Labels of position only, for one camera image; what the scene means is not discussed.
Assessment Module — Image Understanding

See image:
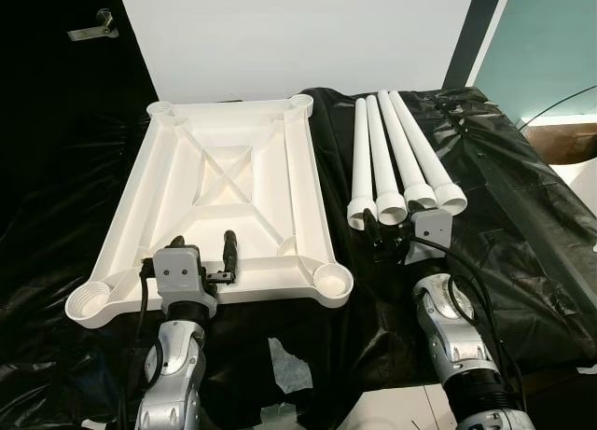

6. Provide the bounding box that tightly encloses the black plastic sheet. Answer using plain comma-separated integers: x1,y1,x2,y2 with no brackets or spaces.
0,85,597,429

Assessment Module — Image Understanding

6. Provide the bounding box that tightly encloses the brown wooden table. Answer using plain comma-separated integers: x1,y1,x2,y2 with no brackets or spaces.
522,122,597,165

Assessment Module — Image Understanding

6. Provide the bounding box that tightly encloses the black door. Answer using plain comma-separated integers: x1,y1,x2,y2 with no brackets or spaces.
0,0,160,123

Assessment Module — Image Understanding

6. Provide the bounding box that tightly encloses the teal glass panel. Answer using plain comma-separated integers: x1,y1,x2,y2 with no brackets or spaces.
474,0,597,125

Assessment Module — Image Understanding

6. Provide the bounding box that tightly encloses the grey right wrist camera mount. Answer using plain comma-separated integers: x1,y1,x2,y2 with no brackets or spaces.
408,209,454,263

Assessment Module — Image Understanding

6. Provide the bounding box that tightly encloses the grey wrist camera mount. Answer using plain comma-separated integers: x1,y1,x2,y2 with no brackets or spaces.
408,209,454,263
154,246,204,305

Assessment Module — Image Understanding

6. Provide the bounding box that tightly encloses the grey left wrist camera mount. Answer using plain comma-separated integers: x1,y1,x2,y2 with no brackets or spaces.
154,246,204,305

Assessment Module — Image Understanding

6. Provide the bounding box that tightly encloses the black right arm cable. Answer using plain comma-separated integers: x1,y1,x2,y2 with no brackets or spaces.
424,239,528,412

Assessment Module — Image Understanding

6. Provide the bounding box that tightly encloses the dark door frame post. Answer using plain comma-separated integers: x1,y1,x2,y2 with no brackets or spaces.
442,0,510,90

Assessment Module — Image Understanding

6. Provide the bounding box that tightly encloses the silver door handle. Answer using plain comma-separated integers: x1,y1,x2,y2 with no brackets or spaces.
67,10,120,42

